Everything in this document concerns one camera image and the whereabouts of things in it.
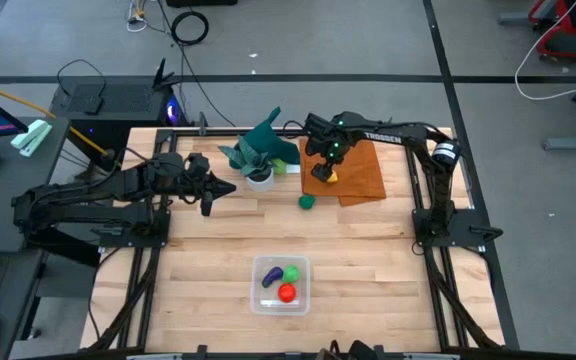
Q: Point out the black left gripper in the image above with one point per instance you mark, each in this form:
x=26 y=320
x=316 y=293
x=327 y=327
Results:
x=193 y=175

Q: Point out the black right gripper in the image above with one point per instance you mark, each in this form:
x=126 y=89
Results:
x=325 y=137

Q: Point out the dark green toy pepper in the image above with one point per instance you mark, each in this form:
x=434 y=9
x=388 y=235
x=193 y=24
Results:
x=307 y=201

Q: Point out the purple toy eggplant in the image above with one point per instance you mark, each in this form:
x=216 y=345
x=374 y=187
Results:
x=271 y=277

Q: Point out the light green toy cabbage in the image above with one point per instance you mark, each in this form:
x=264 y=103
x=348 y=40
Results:
x=280 y=167
x=291 y=274

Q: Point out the red toy tomato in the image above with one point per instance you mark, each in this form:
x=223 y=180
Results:
x=287 y=293

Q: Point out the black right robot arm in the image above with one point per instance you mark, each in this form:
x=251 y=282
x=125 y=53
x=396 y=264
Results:
x=403 y=136

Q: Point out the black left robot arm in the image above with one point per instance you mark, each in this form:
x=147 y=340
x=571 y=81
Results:
x=93 y=192

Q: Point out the clear plastic tupperware container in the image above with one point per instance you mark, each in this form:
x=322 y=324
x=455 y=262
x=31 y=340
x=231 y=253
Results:
x=304 y=295

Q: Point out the white paper card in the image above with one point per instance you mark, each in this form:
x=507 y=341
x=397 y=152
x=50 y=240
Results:
x=293 y=169

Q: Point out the orange cloth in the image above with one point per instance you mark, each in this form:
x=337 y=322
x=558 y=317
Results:
x=363 y=175

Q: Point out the white plant pot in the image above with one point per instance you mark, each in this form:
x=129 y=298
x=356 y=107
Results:
x=260 y=184

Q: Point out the artificial green leafy plant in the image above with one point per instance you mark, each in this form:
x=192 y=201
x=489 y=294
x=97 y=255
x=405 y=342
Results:
x=250 y=157

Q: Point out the dark green cloth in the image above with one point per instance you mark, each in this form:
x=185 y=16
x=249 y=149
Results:
x=268 y=137

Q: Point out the black computer tower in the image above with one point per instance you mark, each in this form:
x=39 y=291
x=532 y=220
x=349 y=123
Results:
x=118 y=125

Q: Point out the black wifi antenna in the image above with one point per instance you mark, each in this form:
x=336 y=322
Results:
x=160 y=75

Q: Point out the small black box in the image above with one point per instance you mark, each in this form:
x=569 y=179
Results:
x=94 y=106

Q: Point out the mint green stapler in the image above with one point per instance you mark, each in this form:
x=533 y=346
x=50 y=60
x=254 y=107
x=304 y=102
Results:
x=32 y=137

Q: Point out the black aluminium table frame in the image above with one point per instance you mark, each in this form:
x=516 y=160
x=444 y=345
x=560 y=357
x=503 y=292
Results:
x=218 y=133

